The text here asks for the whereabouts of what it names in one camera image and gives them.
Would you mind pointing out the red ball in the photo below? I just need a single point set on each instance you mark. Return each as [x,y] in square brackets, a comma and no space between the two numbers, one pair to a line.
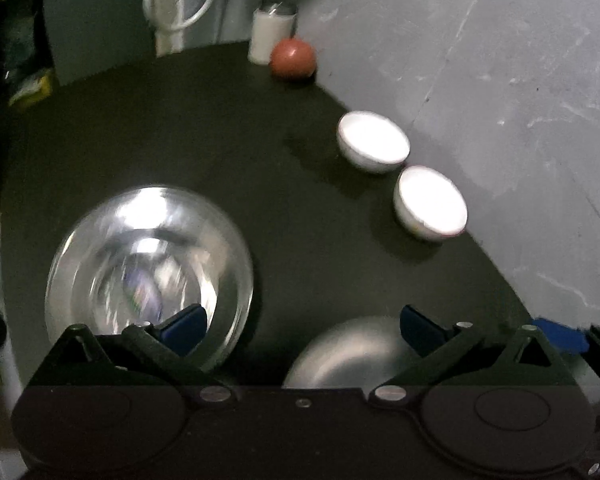
[292,59]

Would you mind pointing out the white wooden post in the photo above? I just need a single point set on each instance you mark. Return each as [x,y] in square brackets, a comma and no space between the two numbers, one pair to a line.
[169,40]

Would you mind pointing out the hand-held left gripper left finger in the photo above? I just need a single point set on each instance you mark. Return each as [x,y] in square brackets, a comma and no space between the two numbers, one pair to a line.
[185,327]

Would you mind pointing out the grey cabinet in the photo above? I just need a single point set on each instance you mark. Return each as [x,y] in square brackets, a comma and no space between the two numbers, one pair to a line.
[95,30]

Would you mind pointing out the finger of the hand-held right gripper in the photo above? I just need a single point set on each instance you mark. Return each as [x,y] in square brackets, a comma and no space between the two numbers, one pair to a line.
[560,335]

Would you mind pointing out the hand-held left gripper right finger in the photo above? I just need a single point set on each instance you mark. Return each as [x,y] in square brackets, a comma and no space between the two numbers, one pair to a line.
[422,332]

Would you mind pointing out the steel bowl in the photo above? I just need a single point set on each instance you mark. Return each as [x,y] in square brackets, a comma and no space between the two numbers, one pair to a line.
[350,355]

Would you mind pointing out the white ceramic bowl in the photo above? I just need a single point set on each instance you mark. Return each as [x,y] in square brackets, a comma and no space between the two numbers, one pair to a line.
[372,137]
[430,200]

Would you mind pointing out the yellow box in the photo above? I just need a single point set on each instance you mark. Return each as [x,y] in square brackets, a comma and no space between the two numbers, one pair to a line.
[32,89]

